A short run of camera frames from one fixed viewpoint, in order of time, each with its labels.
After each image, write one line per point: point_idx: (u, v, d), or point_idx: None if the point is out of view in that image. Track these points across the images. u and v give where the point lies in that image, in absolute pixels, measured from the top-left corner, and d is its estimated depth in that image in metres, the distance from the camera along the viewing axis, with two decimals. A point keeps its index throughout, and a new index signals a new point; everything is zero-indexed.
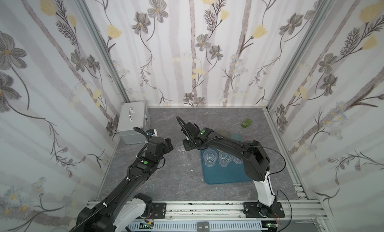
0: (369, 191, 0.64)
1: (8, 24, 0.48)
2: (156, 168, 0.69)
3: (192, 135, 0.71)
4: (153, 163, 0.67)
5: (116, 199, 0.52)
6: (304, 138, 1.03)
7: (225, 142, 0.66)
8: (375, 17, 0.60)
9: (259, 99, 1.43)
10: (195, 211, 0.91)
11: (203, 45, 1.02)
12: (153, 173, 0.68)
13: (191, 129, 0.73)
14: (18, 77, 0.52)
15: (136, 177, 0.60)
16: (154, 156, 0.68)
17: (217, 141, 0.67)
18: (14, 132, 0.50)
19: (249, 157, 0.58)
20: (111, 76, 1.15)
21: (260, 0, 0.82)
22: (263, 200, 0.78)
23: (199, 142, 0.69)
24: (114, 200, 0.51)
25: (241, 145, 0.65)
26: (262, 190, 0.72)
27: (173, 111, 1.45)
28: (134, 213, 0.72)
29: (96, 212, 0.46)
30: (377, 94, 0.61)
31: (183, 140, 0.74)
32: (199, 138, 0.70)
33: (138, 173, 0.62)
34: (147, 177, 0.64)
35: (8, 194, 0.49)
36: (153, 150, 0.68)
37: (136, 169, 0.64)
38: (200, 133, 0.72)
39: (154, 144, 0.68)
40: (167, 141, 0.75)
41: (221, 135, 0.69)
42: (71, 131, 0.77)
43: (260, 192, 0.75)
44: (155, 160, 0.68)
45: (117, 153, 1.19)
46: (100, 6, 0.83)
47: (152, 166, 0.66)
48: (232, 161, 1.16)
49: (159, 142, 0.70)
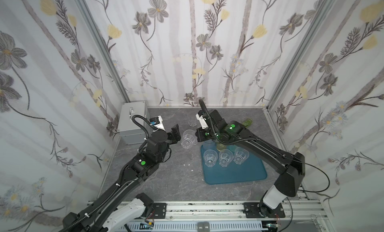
0: (369, 191, 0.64)
1: (7, 24, 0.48)
2: (155, 167, 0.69)
3: (218, 127, 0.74)
4: (153, 163, 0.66)
5: (100, 208, 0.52)
6: (304, 138, 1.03)
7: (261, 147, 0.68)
8: (376, 17, 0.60)
9: (259, 99, 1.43)
10: (195, 211, 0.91)
11: (203, 45, 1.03)
12: (150, 173, 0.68)
13: (215, 119, 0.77)
14: (18, 77, 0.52)
15: (129, 181, 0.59)
16: (153, 156, 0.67)
17: (252, 142, 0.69)
18: (14, 132, 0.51)
19: (292, 171, 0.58)
20: (111, 76, 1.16)
21: None
22: (268, 201, 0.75)
23: (226, 137, 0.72)
24: (98, 209, 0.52)
25: (282, 155, 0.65)
26: (277, 197, 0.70)
27: (173, 111, 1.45)
28: (131, 215, 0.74)
29: (76, 223, 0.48)
30: (377, 95, 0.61)
31: (200, 129, 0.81)
32: (227, 133, 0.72)
33: (132, 176, 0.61)
34: (144, 178, 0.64)
35: (8, 194, 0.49)
36: (152, 149, 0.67)
37: (130, 171, 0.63)
38: (229, 128, 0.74)
39: (153, 144, 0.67)
40: (172, 133, 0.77)
41: (256, 137, 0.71)
42: (71, 131, 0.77)
43: (269, 195, 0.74)
44: (154, 160, 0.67)
45: (117, 153, 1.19)
46: (101, 7, 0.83)
47: (151, 166, 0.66)
48: (232, 161, 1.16)
49: (159, 141, 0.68)
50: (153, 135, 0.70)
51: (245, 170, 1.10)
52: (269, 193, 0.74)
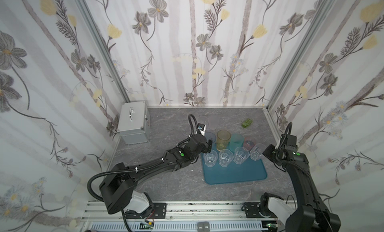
0: (370, 191, 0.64)
1: (7, 24, 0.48)
2: (187, 163, 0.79)
3: (287, 146, 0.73)
4: (187, 158, 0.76)
5: (145, 170, 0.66)
6: (304, 138, 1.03)
7: (303, 179, 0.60)
8: (376, 17, 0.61)
9: (259, 99, 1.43)
10: (195, 211, 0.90)
11: (203, 45, 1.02)
12: (183, 166, 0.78)
13: (290, 142, 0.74)
14: (18, 77, 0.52)
15: (170, 162, 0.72)
16: (191, 152, 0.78)
17: (299, 173, 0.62)
18: (14, 132, 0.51)
19: (308, 211, 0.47)
20: (111, 76, 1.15)
21: None
22: (269, 203, 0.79)
23: (283, 156, 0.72)
24: (144, 171, 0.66)
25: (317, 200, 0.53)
26: (280, 211, 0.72)
27: (173, 111, 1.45)
28: (137, 206, 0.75)
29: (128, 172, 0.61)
30: (377, 95, 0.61)
31: (271, 145, 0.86)
32: (285, 153, 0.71)
33: (172, 160, 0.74)
34: (176, 167, 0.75)
35: (8, 194, 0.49)
36: (192, 147, 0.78)
37: (171, 155, 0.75)
38: (292, 152, 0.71)
39: (195, 142, 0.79)
40: (208, 144, 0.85)
41: (308, 173, 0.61)
42: (71, 131, 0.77)
43: (278, 204, 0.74)
44: (190, 156, 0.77)
45: (117, 153, 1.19)
46: (100, 7, 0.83)
47: (186, 160, 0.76)
48: (232, 161, 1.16)
49: (201, 142, 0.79)
50: (195, 136, 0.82)
51: (245, 169, 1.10)
52: (279, 202, 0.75)
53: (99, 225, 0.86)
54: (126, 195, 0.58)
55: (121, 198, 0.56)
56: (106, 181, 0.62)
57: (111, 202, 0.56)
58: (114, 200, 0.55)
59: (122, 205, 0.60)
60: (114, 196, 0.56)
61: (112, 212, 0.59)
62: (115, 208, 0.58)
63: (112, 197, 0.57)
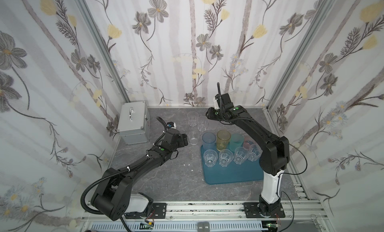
0: (370, 191, 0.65)
1: (8, 24, 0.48)
2: (169, 157, 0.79)
3: (225, 106, 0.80)
4: (168, 151, 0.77)
5: (138, 167, 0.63)
6: (304, 138, 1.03)
7: (250, 124, 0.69)
8: (376, 17, 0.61)
9: (259, 99, 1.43)
10: (195, 211, 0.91)
11: (203, 45, 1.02)
12: (166, 160, 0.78)
13: (225, 101, 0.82)
14: (18, 77, 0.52)
15: (155, 157, 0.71)
16: (170, 145, 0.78)
17: (247, 122, 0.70)
18: (14, 132, 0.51)
19: (270, 147, 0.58)
20: (111, 76, 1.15)
21: None
22: (264, 195, 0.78)
23: (228, 116, 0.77)
24: (137, 168, 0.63)
25: (268, 134, 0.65)
26: (268, 186, 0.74)
27: (173, 111, 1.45)
28: (137, 205, 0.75)
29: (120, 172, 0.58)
30: (377, 95, 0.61)
31: (211, 107, 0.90)
32: (230, 113, 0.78)
33: (156, 155, 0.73)
34: (161, 162, 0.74)
35: (8, 194, 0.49)
36: (169, 140, 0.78)
37: (154, 152, 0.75)
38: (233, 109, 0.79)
39: (171, 134, 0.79)
40: (182, 136, 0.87)
41: (251, 119, 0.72)
42: (71, 131, 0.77)
43: (264, 186, 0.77)
44: (170, 149, 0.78)
45: (117, 153, 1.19)
46: (101, 7, 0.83)
47: (167, 153, 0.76)
48: (232, 161, 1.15)
49: (175, 133, 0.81)
50: (169, 130, 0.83)
51: (245, 169, 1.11)
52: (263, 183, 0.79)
53: (99, 225, 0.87)
54: (126, 194, 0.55)
55: (122, 198, 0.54)
56: (98, 191, 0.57)
57: (112, 208, 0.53)
58: (115, 203, 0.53)
59: (124, 206, 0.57)
60: (115, 199, 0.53)
61: (115, 217, 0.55)
62: (118, 213, 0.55)
63: (112, 202, 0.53)
